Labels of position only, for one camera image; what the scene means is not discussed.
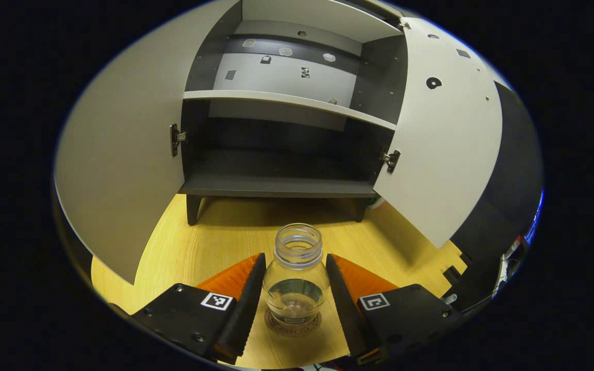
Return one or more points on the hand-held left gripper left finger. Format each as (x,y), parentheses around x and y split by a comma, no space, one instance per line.
(243,314)

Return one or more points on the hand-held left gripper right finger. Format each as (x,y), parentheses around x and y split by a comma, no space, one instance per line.
(346,314)

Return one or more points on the round brown coaster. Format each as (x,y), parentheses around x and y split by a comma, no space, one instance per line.
(276,325)

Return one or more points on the clear plastic bottle green label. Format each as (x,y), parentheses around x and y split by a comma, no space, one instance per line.
(297,278)

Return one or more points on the metal door hinge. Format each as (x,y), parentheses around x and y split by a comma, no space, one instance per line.
(391,159)
(176,138)

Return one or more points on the white cabinet shelf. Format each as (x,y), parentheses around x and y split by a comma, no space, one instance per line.
(317,18)
(276,98)

